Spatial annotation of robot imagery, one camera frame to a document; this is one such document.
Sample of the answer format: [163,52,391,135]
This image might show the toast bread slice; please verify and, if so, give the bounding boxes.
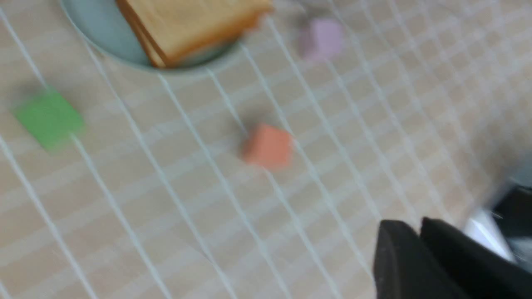
[122,13,167,69]
[116,0,274,69]

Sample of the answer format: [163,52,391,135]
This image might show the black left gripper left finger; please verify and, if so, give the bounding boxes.
[373,220,469,299]

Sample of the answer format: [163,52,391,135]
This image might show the pink foam cube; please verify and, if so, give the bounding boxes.
[298,17,345,61]

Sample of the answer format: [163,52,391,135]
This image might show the teal green plate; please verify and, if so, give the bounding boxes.
[59,0,243,74]

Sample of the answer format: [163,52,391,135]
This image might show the red foam cube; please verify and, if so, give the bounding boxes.
[243,123,294,170]

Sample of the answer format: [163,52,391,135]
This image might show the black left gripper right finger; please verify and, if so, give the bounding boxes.
[420,217,532,299]

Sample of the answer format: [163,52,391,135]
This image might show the green foam cube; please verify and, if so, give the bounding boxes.
[13,88,85,151]

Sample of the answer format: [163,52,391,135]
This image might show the checkered tan tablecloth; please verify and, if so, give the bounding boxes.
[1,0,531,299]

